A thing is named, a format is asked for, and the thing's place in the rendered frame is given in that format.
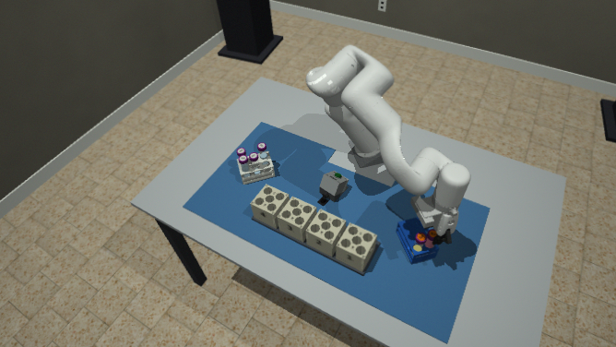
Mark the white tube rack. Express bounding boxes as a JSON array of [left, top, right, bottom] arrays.
[[237, 153, 275, 185]]

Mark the blue tube rack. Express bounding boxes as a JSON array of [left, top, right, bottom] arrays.
[[396, 217, 439, 264]]

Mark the blue bench mat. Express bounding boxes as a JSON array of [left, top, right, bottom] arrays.
[[183, 122, 490, 344]]

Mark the beige bucket adapter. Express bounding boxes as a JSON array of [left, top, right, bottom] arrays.
[[278, 197, 317, 242], [305, 209, 346, 257], [336, 223, 377, 272], [250, 185, 290, 229]]

